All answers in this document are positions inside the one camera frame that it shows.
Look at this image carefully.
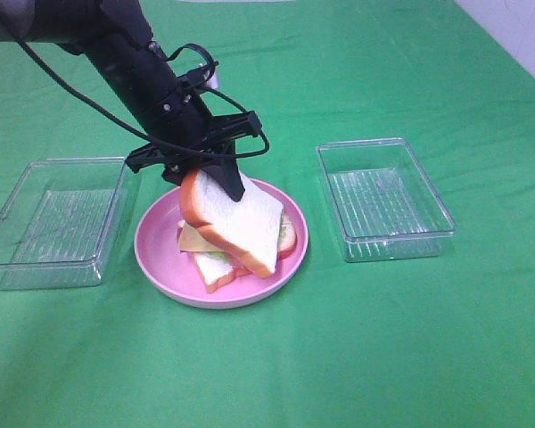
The green lettuce leaf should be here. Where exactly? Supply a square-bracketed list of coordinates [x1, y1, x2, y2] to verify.
[200, 212, 297, 259]

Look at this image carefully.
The right clear plastic tray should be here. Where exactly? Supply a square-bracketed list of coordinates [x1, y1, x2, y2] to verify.
[317, 137, 456, 263]

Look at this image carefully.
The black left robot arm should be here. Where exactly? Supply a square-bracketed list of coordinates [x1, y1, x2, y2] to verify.
[0, 1, 264, 202]

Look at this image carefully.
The left clear plastic tray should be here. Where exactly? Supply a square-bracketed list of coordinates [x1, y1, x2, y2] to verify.
[0, 157, 131, 291]

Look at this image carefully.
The bread slice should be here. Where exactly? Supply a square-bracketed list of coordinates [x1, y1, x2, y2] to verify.
[176, 212, 299, 295]
[179, 169, 284, 278]

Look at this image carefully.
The pink round plate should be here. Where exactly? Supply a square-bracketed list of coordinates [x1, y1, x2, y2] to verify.
[135, 178, 309, 309]

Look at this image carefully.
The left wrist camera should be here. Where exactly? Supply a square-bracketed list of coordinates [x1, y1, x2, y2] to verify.
[179, 64, 219, 93]

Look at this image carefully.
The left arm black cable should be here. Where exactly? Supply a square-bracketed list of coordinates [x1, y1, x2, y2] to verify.
[12, 37, 271, 161]

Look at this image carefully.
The yellow cheese slice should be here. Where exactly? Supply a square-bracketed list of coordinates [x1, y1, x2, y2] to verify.
[181, 223, 222, 252]

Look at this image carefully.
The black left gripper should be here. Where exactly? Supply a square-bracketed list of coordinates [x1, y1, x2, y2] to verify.
[125, 82, 259, 202]

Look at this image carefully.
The clear plastic tray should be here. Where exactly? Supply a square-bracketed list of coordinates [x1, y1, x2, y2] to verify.
[0, 157, 131, 291]
[317, 137, 456, 263]

